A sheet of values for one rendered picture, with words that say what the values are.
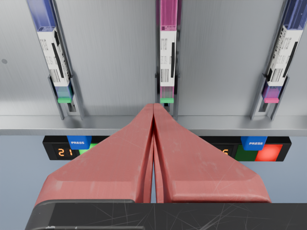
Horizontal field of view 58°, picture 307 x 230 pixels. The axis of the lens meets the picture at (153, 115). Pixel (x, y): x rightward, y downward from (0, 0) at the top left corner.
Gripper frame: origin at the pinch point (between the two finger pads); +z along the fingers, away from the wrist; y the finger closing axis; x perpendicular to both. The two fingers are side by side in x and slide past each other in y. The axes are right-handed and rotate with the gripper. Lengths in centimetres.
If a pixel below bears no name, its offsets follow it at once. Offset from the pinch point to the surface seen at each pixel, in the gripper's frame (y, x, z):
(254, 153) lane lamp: -14.0, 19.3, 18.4
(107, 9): 4.1, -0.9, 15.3
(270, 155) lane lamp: -16.4, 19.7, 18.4
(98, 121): 6.4, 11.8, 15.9
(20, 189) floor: 51, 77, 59
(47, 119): 12.5, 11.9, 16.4
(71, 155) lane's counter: 11.8, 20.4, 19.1
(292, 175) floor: -52, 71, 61
